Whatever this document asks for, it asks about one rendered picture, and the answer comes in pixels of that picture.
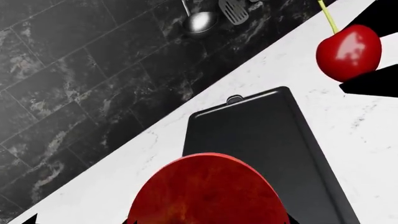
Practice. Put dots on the red cherry with green stem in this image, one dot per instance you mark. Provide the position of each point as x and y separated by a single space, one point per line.
348 53

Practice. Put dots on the dark slotted spatula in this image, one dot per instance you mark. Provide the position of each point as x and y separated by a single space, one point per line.
234 11

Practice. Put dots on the black rectangular tray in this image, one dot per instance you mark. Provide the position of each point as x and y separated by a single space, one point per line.
264 126

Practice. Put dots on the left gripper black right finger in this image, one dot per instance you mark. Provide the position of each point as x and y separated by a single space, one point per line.
293 220

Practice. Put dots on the steel ladle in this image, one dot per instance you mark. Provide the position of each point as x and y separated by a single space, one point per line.
199 22

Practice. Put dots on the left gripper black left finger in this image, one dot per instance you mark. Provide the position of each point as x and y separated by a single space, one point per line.
131 222

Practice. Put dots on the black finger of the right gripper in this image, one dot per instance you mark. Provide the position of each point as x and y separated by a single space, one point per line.
373 84
385 16

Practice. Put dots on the large round red fruit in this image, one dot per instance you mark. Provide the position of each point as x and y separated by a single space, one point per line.
205 189

